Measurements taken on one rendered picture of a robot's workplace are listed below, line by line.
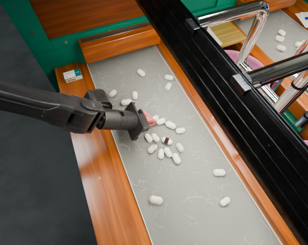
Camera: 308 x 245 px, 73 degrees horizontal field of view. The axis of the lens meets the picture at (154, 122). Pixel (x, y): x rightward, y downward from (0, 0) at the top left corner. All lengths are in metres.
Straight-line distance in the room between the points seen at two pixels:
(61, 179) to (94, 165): 0.89
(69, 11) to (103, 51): 0.16
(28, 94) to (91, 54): 0.37
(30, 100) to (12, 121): 1.42
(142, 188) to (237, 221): 0.27
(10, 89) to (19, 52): 1.94
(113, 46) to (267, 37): 0.69
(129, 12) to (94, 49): 0.19
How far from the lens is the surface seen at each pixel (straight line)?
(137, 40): 0.83
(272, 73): 0.35
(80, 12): 0.81
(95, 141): 0.66
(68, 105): 0.49
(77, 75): 0.81
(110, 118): 0.54
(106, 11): 0.83
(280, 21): 1.25
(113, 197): 0.60
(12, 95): 0.48
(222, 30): 1.02
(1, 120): 1.95
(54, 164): 1.57
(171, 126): 0.67
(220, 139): 0.67
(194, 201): 0.62
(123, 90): 0.79
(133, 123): 0.59
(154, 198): 0.59
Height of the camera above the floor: 1.34
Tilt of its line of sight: 59 degrees down
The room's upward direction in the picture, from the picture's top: straight up
